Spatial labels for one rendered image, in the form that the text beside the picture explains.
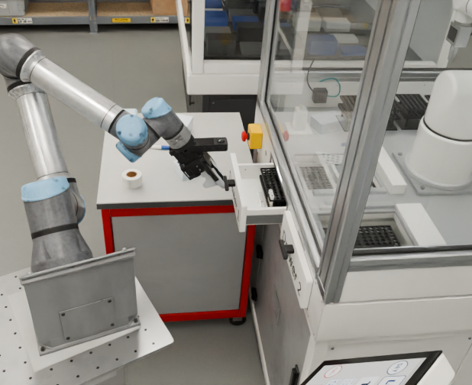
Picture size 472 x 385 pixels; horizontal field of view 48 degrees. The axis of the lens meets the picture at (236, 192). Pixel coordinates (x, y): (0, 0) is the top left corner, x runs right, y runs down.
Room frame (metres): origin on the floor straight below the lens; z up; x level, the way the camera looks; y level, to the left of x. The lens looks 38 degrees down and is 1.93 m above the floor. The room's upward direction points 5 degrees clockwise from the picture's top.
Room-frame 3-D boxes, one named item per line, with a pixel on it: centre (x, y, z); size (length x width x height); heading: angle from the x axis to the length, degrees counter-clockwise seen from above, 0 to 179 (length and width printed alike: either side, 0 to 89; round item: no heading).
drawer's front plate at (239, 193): (1.39, 0.00, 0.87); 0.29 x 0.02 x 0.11; 10
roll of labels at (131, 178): (1.53, 0.38, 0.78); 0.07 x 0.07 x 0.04
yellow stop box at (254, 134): (1.73, -0.05, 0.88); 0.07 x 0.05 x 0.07; 10
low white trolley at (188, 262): (1.76, 0.24, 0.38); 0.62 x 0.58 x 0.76; 10
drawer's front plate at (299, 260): (1.10, -0.18, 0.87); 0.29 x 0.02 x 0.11; 10
